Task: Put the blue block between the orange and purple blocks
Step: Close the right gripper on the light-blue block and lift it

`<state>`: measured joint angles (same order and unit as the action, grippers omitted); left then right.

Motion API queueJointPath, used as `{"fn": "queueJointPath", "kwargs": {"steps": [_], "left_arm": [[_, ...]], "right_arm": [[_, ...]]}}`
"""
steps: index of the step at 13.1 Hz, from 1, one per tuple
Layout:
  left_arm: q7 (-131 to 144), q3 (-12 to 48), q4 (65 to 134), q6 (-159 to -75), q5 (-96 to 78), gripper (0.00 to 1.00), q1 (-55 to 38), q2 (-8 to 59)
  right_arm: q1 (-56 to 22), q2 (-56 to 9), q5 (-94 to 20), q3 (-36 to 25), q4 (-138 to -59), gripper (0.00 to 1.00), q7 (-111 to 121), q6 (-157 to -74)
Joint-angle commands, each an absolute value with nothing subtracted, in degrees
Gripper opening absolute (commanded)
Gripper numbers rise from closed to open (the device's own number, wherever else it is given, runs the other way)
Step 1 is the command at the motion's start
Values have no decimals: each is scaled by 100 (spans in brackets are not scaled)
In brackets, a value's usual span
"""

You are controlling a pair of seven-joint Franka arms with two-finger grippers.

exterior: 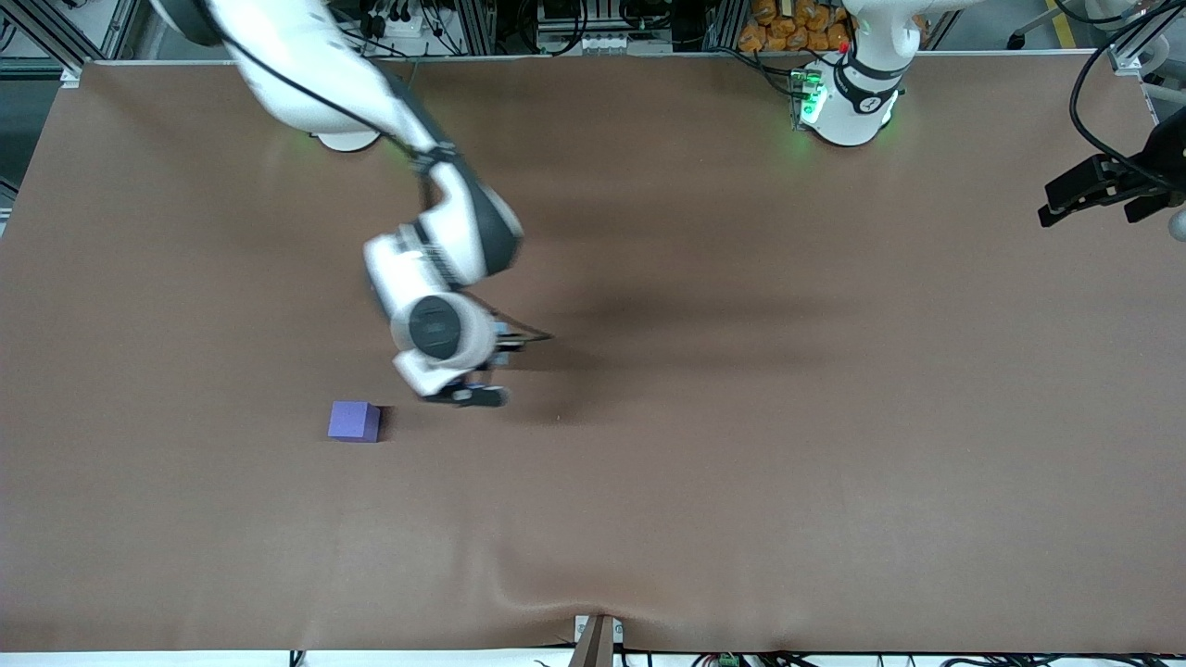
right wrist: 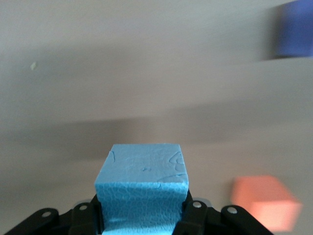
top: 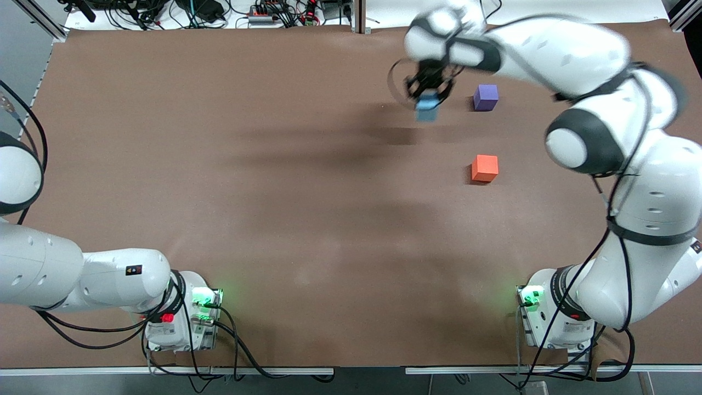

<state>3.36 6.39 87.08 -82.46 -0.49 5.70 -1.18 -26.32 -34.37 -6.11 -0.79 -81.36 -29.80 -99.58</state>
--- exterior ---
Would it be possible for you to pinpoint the metal table clamp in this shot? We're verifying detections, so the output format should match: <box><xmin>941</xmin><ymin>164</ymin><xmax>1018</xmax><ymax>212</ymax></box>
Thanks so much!
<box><xmin>572</xmin><ymin>612</ymin><xmax>625</xmax><ymax>667</ymax></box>

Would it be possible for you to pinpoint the brown table mat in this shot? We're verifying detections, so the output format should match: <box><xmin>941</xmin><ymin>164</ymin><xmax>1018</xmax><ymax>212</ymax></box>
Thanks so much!
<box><xmin>0</xmin><ymin>51</ymin><xmax>1186</xmax><ymax>655</ymax></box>

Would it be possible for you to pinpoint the purple foam block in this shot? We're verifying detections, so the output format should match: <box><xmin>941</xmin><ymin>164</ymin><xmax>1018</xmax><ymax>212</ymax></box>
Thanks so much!
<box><xmin>327</xmin><ymin>400</ymin><xmax>382</xmax><ymax>444</ymax></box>

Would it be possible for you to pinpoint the white power strip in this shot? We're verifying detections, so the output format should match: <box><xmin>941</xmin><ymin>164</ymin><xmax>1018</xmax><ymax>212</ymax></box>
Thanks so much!
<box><xmin>536</xmin><ymin>31</ymin><xmax>620</xmax><ymax>57</ymax></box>

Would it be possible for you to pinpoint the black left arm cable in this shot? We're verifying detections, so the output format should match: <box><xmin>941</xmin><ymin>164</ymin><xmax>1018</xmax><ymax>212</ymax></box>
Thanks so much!
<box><xmin>1068</xmin><ymin>0</ymin><xmax>1164</xmax><ymax>172</ymax></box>

